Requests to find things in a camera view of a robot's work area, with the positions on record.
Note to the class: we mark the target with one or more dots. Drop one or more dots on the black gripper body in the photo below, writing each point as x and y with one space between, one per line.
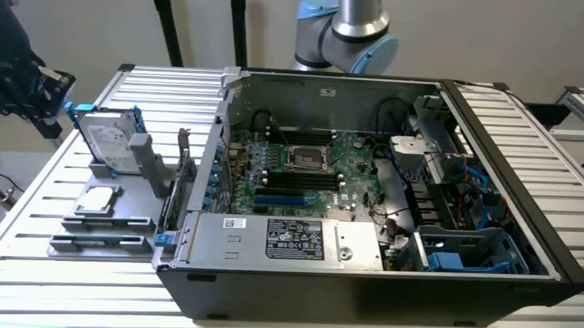
17 78

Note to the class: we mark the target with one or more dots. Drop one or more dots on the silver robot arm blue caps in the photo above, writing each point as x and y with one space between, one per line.
351 30

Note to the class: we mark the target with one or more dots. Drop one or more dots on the silver CPU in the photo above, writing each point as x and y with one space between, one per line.
96 199

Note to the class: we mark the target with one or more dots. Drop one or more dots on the black expansion slot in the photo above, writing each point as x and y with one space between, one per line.
274 191

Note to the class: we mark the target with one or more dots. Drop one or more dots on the black RAM slot bank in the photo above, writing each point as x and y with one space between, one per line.
303 177
301 136

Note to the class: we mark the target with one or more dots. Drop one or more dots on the blue expansion slot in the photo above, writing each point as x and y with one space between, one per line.
279 200

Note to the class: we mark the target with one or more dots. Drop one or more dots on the CPU socket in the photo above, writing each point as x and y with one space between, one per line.
305 158

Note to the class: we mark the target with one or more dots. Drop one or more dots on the silver hard disk blue carrier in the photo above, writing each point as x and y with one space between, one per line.
109 140

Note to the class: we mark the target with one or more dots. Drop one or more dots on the black stand pole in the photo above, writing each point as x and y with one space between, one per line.
168 30
239 30

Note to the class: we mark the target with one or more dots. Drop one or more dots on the grey parts rack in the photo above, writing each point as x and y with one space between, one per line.
117 212

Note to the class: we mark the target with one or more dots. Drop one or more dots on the green RAM stick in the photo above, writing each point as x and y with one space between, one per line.
93 242

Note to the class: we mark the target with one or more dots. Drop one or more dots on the blue case latch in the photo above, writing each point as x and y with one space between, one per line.
164 239

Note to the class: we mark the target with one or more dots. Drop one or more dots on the green motherboard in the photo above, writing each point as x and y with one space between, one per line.
319 177

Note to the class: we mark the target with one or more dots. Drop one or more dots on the silver power supply unit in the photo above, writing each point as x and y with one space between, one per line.
282 244

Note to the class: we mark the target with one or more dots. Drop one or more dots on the socket locking lever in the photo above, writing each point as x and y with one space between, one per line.
337 158

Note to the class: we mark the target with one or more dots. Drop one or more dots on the silver chipset heatsink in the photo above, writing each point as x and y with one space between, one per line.
341 215

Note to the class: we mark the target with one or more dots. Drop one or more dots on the black open PC case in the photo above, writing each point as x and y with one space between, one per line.
346 294

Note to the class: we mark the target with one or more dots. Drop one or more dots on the metal drive cage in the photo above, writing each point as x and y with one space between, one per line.
429 140

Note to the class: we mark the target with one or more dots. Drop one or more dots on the black fan shroud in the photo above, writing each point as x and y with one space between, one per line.
433 205

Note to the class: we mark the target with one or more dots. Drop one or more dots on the grey blue disk bay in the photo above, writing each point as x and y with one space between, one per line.
469 251

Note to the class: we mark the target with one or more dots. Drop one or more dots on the graphics card metal bracket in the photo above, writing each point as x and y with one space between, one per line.
179 184

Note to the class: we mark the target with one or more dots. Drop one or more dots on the aluminium frame profile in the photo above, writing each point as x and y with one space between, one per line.
568 109

